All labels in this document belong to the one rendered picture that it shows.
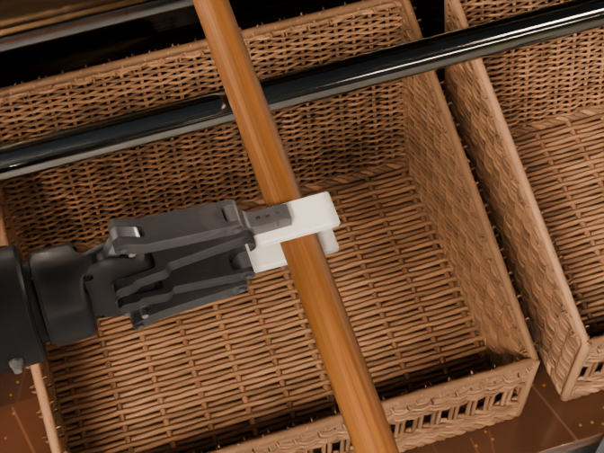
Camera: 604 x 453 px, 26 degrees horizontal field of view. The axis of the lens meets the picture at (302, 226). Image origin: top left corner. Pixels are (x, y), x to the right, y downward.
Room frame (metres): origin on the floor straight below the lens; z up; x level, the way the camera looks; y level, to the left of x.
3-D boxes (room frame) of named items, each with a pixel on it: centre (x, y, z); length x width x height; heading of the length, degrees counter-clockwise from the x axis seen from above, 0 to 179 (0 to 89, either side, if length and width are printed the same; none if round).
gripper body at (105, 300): (0.49, 0.16, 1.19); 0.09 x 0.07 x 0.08; 107
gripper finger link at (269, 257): (0.54, 0.01, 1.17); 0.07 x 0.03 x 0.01; 107
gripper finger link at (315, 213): (0.54, 0.01, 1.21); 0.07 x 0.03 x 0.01; 107
